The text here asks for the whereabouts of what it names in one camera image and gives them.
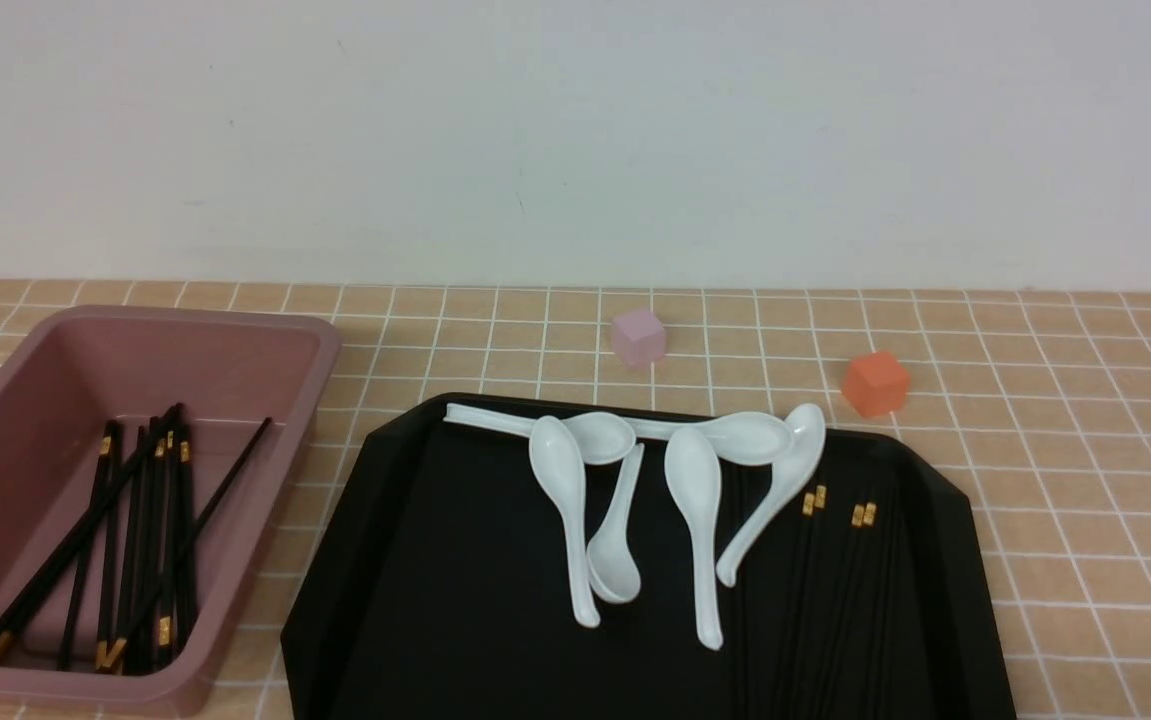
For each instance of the pink cube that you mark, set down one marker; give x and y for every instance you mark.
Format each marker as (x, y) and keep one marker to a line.
(638, 337)

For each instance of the white spoon small middle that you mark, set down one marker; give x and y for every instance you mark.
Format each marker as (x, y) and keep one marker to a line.
(614, 576)

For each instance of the black plastic tray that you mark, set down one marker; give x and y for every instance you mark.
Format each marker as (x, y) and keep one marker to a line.
(440, 591)

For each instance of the orange cube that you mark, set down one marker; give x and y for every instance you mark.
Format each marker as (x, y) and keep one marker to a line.
(876, 384)

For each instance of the pink plastic bin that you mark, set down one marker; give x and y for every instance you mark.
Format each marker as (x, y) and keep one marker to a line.
(86, 365)

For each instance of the black chopstick leaning in bin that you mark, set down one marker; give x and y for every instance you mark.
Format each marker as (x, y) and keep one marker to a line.
(130, 647)

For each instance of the white spoon far left handle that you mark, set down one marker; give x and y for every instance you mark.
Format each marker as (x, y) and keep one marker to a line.
(602, 438)

